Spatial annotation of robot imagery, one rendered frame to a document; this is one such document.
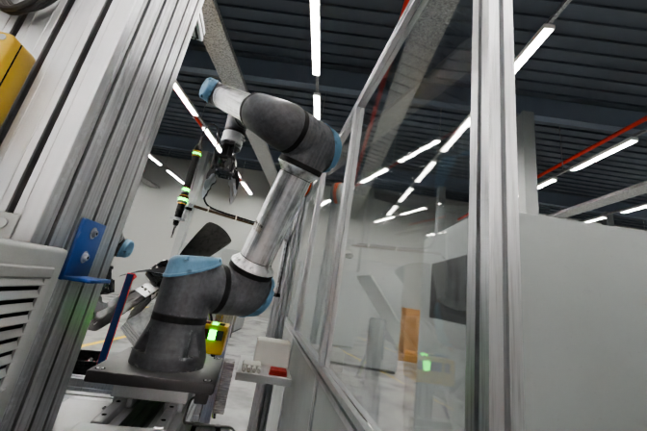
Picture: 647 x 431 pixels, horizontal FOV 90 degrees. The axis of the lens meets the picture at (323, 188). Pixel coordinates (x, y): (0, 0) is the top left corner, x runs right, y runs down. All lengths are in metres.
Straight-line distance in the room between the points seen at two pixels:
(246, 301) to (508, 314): 0.59
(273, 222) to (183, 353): 0.33
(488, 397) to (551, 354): 2.44
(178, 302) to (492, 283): 0.60
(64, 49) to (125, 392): 0.58
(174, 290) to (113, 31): 0.49
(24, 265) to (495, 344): 0.48
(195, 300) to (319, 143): 0.44
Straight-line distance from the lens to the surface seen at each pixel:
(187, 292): 0.78
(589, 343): 3.01
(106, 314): 1.71
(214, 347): 1.26
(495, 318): 0.42
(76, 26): 0.62
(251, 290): 0.84
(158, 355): 0.78
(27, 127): 0.56
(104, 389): 1.39
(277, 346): 1.78
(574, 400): 2.96
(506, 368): 0.44
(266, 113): 0.75
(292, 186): 0.79
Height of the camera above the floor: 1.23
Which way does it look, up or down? 18 degrees up
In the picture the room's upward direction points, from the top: 9 degrees clockwise
